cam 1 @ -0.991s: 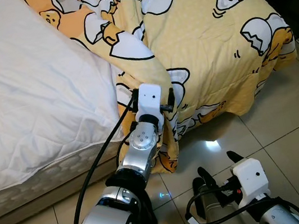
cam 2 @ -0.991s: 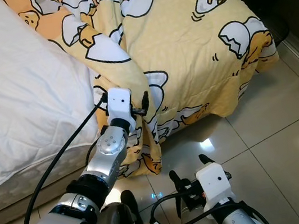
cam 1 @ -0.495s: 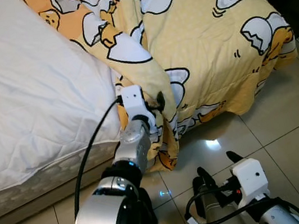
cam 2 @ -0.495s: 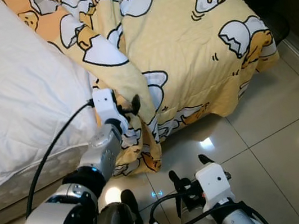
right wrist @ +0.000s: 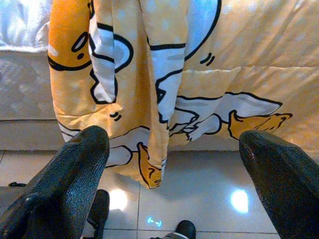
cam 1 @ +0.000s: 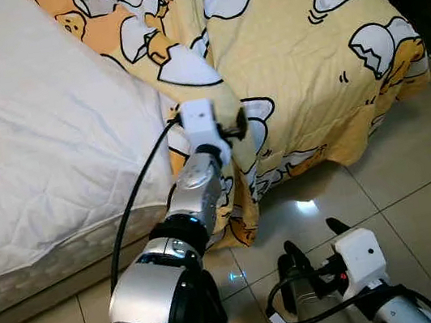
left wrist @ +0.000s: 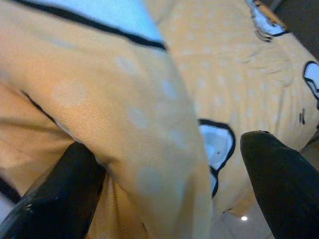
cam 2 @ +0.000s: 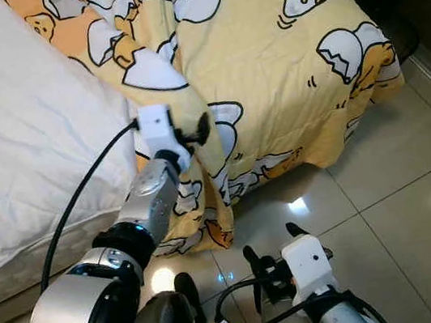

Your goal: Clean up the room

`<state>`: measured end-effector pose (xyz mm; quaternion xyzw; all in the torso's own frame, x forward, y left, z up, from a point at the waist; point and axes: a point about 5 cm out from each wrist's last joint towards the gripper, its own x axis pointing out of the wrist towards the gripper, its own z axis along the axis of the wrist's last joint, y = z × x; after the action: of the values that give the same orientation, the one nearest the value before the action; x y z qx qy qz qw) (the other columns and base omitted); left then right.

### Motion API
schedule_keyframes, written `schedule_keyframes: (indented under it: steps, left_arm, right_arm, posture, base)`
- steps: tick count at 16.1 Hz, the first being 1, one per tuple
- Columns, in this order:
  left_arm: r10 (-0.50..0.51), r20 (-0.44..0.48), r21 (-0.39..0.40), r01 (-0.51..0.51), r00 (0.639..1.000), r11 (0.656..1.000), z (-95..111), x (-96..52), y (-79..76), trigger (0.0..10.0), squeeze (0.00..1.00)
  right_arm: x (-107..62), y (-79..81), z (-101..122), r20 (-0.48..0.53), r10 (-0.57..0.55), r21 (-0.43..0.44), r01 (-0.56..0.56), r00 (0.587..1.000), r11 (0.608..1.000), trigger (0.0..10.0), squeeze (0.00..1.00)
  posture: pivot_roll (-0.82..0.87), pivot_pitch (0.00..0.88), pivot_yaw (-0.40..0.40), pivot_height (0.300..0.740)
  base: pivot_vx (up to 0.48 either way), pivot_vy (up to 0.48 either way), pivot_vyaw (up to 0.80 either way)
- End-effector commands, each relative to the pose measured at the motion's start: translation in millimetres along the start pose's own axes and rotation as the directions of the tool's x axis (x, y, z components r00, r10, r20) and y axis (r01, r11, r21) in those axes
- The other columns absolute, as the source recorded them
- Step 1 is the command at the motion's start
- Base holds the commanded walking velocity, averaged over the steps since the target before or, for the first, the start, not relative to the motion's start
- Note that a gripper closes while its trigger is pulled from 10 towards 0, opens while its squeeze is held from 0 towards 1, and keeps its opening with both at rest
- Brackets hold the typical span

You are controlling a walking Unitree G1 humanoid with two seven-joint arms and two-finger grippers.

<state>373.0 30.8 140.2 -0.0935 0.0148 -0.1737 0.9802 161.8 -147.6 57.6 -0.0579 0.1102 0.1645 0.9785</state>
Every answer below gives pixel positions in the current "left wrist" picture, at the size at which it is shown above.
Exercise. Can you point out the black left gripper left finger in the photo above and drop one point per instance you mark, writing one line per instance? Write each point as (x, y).
(57, 199)

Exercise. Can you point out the yellow egg print blanket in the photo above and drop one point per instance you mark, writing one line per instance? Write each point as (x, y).
(149, 99)

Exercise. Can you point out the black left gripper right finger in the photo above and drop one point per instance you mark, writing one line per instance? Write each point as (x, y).
(286, 189)

